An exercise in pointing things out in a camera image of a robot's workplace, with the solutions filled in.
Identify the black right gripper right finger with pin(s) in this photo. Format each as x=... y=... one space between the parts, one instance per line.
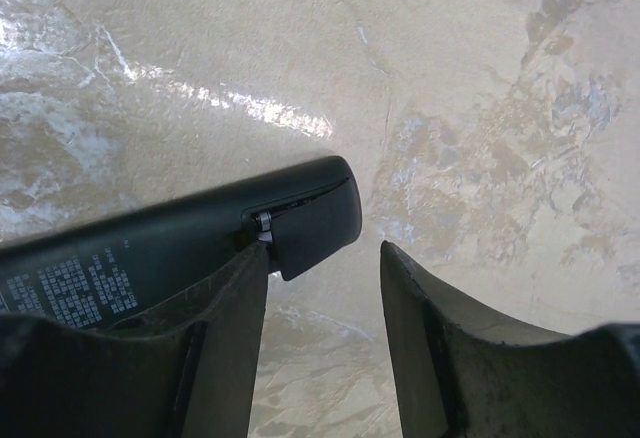
x=464 y=369

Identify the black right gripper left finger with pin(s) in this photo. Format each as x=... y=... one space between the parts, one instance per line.
x=183 y=368

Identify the black battery compartment cover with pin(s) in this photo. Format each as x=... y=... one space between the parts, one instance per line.
x=306 y=232

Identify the black remote control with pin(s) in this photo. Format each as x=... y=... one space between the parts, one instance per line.
x=95 y=275

